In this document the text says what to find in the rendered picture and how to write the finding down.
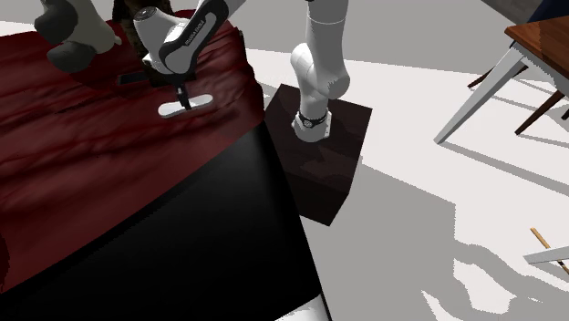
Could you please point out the blue chair with brown legs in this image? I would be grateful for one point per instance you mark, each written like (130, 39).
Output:
(540, 111)

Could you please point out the grey and white plush toy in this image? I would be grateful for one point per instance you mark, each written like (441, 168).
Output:
(84, 31)

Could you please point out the pale grey flat bar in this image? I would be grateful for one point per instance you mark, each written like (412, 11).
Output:
(549, 255)

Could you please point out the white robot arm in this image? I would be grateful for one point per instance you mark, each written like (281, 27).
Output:
(318, 66)

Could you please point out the white flat oval object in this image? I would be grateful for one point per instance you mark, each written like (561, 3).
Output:
(199, 102)

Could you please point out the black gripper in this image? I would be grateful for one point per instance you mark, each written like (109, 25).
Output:
(175, 79)

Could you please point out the wooden table with white legs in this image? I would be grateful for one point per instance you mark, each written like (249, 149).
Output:
(544, 38)

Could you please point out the dark robot stand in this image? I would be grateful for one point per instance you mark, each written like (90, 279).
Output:
(324, 178)

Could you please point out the wooden stick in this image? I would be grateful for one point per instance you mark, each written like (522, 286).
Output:
(543, 241)

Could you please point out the black phone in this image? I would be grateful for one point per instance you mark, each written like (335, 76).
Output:
(131, 79)

